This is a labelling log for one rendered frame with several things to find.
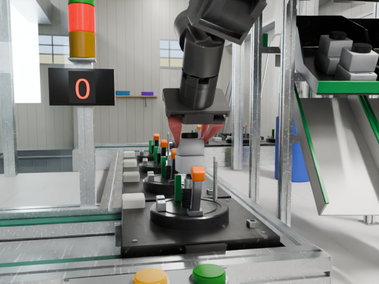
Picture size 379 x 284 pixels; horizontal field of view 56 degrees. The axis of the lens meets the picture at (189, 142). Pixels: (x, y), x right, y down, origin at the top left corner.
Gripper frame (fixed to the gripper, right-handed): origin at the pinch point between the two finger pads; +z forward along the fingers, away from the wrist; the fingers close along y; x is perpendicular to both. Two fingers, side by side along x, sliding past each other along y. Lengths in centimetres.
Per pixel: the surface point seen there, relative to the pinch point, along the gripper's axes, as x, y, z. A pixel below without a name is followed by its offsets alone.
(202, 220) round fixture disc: 12.9, -0.6, 5.5
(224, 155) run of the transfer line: -83, -43, 82
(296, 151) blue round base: -51, -59, 51
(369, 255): 13.7, -38.3, 20.6
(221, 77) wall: -739, -262, 421
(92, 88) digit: -13.2, 16.8, -2.7
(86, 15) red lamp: -21.3, 17.7, -13.5
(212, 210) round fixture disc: 9.8, -3.2, 7.2
